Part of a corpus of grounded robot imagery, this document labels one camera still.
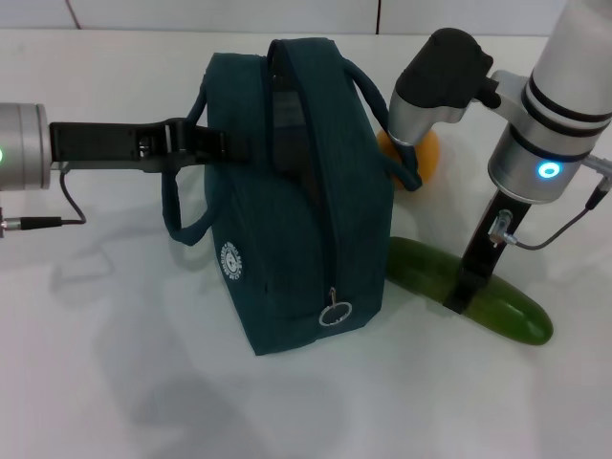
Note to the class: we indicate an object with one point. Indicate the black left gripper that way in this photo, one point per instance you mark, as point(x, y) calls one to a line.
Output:
point(100, 146)

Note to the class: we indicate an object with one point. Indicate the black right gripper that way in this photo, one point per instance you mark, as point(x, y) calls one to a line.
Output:
point(492, 239)

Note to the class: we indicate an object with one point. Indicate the green cucumber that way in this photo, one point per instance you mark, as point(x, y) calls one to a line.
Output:
point(511, 311)

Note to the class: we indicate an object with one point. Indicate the grey lunch box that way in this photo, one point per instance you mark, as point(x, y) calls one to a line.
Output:
point(289, 119)

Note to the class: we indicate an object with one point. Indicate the dark teal insulated lunch bag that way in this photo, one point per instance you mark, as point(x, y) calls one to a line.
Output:
point(296, 258)

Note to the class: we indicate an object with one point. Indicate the yellow orange pear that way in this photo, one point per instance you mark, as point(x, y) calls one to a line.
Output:
point(428, 158)

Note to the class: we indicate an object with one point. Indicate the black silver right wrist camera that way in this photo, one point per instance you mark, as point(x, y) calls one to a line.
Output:
point(440, 81)

